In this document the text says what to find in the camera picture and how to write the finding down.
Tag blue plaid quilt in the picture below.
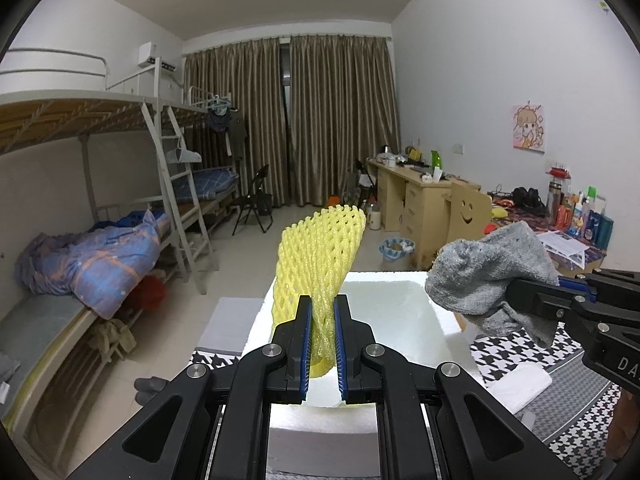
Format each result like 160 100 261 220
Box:
12 209 163 320

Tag black folding chair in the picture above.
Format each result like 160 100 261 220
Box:
231 164 275 236

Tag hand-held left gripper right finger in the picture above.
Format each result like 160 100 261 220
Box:
333 294 576 480

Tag blue floor basket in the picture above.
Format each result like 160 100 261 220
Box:
378 237 417 262

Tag yellow foam net sleeve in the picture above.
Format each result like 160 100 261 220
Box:
271 206 367 380

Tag brown curtain panel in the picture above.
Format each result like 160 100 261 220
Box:
287 34 402 208
182 37 291 211

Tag beige cloth under bed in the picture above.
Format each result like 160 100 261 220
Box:
90 317 137 361

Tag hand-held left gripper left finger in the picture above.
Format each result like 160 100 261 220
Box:
65 295 313 480

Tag row of toiletry bottles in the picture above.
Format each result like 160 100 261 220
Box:
545 162 615 248

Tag grey sock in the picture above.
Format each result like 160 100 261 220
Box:
425 222 560 347

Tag red cloth under bed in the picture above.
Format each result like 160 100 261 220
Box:
131 277 167 318

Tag grey slippers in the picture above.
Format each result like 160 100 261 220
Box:
134 376 171 406

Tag pink cartoon wall poster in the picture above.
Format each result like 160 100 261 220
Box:
511 102 546 152

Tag white metal bunk bed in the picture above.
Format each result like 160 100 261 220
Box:
165 85 241 233
0 47 211 441

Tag wooden desk with patterned cloth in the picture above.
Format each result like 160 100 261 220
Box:
482 195 608 273

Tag hanging dark clothes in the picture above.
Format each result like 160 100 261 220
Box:
207 105 248 161

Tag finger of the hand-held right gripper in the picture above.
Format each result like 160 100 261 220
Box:
504 277 608 333
557 269 640 306

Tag printed paper sheets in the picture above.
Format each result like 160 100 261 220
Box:
536 230 591 268

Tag black bag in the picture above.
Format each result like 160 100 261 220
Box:
510 186 548 218

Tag light wooden desk with drawers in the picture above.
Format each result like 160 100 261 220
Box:
366 157 482 256

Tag white foam box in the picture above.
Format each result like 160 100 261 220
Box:
242 270 488 480

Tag person's right hand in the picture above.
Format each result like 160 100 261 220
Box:
606 392 640 461

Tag houndstooth table mat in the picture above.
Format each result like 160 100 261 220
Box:
190 320 640 480

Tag white air conditioner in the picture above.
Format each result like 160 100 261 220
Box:
137 41 178 72

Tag wooden smiley chair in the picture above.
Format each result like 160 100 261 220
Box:
440 181 493 261

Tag white bunk bed ladder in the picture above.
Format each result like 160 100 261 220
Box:
141 101 213 295

